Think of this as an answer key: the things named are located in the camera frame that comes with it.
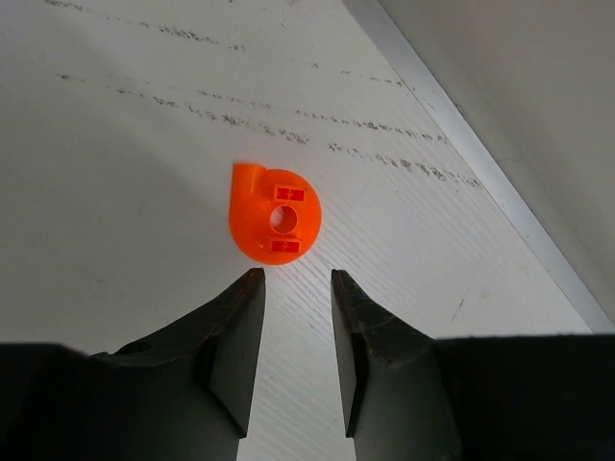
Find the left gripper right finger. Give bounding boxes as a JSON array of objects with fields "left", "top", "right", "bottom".
[{"left": 331, "top": 270, "right": 614, "bottom": 460}]

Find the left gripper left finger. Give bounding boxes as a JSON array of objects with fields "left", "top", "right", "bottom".
[{"left": 1, "top": 269, "right": 265, "bottom": 460}]

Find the orange round lego piece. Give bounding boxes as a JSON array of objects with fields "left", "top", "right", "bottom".
[{"left": 229, "top": 162, "right": 323, "bottom": 265}]

